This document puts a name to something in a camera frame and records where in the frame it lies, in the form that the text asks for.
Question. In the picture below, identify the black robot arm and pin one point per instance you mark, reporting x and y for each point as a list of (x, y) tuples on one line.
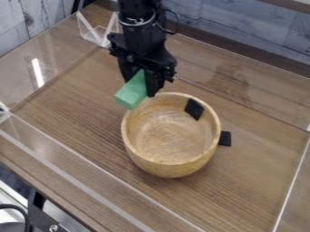
[(140, 9)]

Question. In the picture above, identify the clear acrylic enclosure wall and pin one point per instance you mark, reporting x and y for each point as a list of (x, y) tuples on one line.
[(75, 155)]

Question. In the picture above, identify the clear acrylic corner bracket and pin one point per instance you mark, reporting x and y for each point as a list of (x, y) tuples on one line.
[(96, 34)]

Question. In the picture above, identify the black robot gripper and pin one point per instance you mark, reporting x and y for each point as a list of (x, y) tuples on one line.
[(139, 49)]

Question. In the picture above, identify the black metal table frame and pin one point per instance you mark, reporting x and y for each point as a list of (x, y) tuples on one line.
[(48, 217)]

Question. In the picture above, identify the black patch inside bowl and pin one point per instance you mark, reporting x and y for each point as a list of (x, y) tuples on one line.
[(194, 109)]

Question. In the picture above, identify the round wooden bowl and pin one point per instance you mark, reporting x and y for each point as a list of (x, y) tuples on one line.
[(166, 142)]

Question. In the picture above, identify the black patch on table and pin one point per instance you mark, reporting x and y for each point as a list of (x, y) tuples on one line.
[(225, 139)]

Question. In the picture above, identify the green rectangular stick block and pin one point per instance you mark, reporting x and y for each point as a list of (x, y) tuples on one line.
[(132, 93)]

